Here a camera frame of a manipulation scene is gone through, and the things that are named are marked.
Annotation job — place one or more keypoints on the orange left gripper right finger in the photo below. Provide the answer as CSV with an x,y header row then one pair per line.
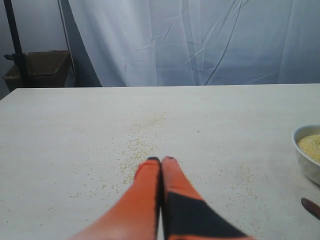
x,y
186,215

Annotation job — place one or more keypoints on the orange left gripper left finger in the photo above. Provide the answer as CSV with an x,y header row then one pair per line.
x,y
135,216

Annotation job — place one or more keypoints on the brown wooden spoon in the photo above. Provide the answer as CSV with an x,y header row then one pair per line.
x,y
311,207

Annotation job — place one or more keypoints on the yellow crumbly grain mixture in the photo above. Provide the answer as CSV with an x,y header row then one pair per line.
x,y
310,145

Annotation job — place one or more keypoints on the white ceramic bowl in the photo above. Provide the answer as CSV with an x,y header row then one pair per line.
x,y
309,167

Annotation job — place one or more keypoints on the cardboard box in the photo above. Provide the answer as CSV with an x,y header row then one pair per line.
x,y
48,69

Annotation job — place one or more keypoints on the white backdrop cloth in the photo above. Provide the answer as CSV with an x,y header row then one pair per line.
x,y
139,43

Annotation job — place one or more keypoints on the black stand pole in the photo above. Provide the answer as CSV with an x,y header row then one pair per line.
x,y
18,57

